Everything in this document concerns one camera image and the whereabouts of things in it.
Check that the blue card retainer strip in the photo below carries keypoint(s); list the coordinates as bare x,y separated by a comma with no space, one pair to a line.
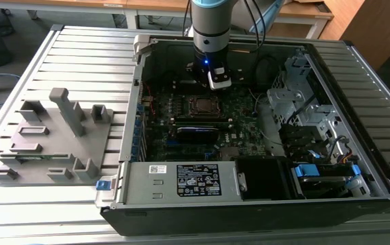
136,132

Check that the black graphics card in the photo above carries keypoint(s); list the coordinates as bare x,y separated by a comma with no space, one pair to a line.
196,135

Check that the wooden cabinet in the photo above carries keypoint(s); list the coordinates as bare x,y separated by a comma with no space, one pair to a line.
368,25

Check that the hard disk in blue carrier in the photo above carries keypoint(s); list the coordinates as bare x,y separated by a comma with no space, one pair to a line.
306,170

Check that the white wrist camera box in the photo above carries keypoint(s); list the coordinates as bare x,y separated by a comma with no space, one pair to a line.
220,81

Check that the silver screw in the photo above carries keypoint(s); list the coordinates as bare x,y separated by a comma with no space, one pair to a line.
296,95

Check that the green RAM stick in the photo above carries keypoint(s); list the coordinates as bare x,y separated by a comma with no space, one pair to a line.
35,157
202,124

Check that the silver metal bracket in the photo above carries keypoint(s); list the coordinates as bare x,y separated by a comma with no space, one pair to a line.
279,98

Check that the black PC case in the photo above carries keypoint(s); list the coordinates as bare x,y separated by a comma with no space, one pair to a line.
215,222

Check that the green motherboard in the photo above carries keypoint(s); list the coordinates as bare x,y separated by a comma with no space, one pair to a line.
246,127

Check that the chipset heatsink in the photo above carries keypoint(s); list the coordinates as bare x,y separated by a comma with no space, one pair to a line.
230,152

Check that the blue case latch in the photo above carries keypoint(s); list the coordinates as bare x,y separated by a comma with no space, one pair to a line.
103,185

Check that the grey power supply unit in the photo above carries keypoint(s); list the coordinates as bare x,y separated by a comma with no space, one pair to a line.
140,183

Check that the grey parts rack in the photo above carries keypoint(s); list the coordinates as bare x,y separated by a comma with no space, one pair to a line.
62,158

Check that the wooden desk white frame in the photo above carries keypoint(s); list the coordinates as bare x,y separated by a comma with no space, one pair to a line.
62,2
300,12

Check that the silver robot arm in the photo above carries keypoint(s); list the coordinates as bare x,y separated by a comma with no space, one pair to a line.
211,20

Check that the silver metal drive cage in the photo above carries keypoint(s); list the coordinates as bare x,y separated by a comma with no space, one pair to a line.
320,120

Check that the CPU socket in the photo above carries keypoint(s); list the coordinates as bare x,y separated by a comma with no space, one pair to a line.
192,107

